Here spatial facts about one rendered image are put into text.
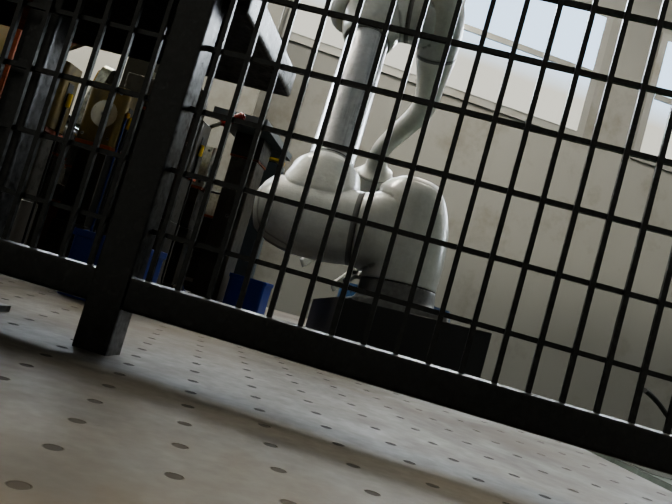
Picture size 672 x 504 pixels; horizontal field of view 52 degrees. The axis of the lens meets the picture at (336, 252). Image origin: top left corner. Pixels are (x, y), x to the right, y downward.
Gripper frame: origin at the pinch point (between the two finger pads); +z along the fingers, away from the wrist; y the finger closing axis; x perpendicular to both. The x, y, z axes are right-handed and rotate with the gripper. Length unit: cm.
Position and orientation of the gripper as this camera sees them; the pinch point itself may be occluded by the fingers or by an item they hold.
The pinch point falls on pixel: (319, 272)
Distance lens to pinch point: 189.6
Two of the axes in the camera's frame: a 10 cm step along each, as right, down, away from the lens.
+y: 6.2, 4.6, -6.3
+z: -7.7, 5.1, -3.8
